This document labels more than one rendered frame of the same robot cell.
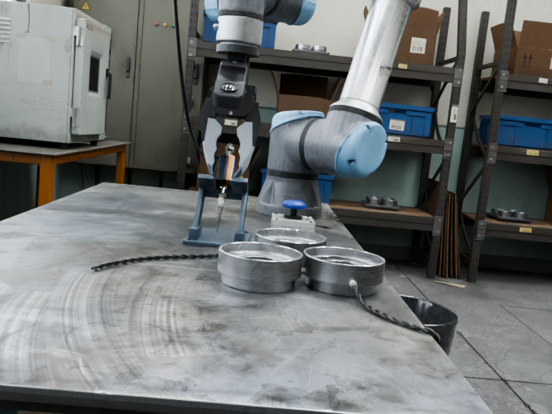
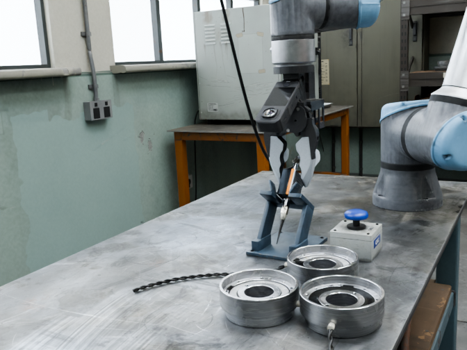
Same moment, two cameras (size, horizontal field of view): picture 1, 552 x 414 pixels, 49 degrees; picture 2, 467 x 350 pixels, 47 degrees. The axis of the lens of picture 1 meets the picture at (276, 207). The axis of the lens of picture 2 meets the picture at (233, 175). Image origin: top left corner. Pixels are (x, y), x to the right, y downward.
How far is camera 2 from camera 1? 0.37 m
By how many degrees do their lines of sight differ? 31
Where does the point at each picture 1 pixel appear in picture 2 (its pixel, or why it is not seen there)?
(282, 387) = not seen: outside the picture
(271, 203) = (383, 194)
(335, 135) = (430, 129)
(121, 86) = (345, 54)
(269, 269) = (248, 307)
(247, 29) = (292, 51)
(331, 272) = (312, 312)
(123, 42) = not seen: hidden behind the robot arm
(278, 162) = (386, 154)
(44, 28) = (256, 25)
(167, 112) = (390, 71)
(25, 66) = (244, 60)
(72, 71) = not seen: hidden behind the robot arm
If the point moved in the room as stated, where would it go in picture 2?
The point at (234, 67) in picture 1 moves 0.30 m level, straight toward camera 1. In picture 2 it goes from (285, 88) to (197, 104)
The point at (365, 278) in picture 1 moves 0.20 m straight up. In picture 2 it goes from (346, 321) to (345, 152)
